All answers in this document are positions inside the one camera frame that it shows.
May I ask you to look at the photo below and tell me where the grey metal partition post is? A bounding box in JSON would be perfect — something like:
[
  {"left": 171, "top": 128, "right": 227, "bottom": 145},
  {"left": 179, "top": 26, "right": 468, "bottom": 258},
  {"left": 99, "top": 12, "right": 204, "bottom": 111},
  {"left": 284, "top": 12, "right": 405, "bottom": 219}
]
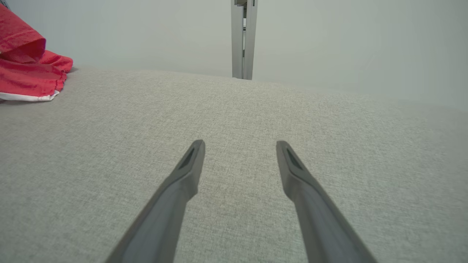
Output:
[{"left": 231, "top": 0, "right": 258, "bottom": 80}]

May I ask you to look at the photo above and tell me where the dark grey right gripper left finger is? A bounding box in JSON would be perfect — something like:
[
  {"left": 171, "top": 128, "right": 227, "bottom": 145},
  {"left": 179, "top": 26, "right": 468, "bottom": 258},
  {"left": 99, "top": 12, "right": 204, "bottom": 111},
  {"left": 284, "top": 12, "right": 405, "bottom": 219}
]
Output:
[{"left": 105, "top": 140, "right": 206, "bottom": 263}]

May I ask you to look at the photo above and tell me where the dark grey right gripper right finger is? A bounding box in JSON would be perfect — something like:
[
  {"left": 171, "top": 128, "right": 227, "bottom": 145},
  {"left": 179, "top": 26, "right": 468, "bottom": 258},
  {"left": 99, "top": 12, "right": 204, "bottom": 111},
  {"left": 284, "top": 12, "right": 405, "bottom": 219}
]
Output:
[{"left": 276, "top": 141, "right": 378, "bottom": 263}]

